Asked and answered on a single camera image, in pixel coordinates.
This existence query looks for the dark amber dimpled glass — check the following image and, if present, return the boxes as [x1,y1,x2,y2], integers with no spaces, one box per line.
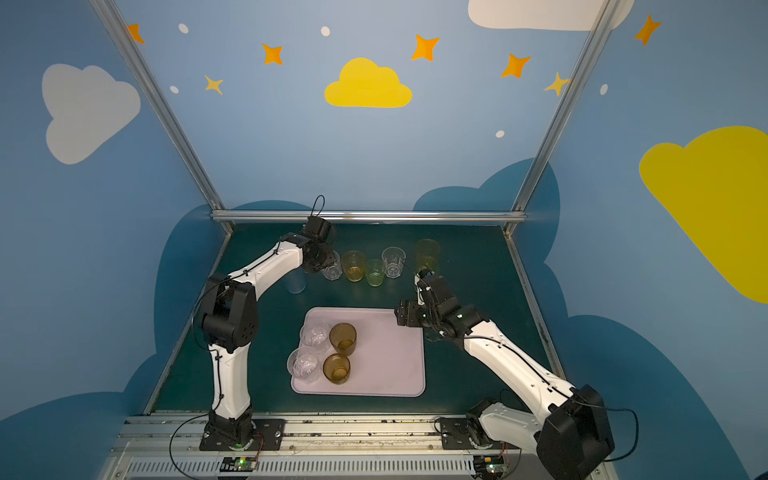
[329,322,357,356]
[323,353,351,385]

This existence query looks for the right green circuit board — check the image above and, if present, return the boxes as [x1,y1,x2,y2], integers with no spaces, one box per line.
[473,455,510,480]

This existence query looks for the aluminium frame horizontal bar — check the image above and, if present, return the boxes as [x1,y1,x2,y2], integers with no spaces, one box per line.
[211,210,526,224]

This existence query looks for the frosted blue tall cup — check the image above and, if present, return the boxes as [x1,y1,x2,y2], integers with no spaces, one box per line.
[282,267,307,295]

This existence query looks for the clear smooth glass rear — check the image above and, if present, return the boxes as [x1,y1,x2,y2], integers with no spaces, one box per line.
[381,246,406,279]

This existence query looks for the lilac plastic tray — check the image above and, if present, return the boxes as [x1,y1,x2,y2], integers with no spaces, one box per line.
[291,307,426,398]

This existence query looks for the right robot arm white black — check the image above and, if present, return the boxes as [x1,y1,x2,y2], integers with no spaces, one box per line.
[395,269,615,479]

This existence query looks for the aluminium frame post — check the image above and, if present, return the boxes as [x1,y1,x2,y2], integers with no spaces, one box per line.
[90,0,225,213]
[503,0,622,240]

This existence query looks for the clear faceted glass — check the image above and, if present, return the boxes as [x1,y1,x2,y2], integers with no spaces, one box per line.
[299,321,331,353]
[287,347,321,383]
[321,251,343,281]

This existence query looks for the tall green yellow glass rear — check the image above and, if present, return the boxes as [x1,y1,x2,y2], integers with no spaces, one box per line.
[415,238,441,273]

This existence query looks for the pale green small glass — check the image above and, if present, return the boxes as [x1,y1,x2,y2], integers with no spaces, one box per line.
[365,259,386,287]

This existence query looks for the yellow amber smooth glass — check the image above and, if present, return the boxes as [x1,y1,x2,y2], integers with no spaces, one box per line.
[341,250,367,283]

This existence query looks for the aluminium frame left post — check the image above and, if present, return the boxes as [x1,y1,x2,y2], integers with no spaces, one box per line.
[90,0,225,213]

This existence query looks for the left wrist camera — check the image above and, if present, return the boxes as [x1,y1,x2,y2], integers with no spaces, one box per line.
[301,215,334,243]

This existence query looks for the green circuit board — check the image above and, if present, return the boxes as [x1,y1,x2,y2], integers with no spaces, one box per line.
[473,455,510,480]
[219,456,259,474]

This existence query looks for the left green circuit board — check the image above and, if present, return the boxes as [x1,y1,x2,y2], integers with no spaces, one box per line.
[219,456,259,474]

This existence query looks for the aluminium frame right post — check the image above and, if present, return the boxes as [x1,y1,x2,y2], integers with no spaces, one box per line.
[503,0,622,240]

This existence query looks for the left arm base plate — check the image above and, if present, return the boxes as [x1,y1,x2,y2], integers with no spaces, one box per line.
[199,417,285,452]

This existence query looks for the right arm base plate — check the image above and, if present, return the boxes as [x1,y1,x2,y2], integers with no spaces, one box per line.
[435,417,479,450]

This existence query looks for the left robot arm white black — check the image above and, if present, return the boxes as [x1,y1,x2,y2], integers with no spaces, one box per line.
[199,231,334,451]

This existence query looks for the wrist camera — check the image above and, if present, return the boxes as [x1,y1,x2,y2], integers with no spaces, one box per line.
[414,268,433,305]
[301,215,334,243]

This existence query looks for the aluminium rail front base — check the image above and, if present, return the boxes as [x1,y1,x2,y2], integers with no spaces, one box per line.
[99,414,550,479]

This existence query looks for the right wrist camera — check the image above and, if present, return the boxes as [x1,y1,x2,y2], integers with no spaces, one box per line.
[414,268,433,305]

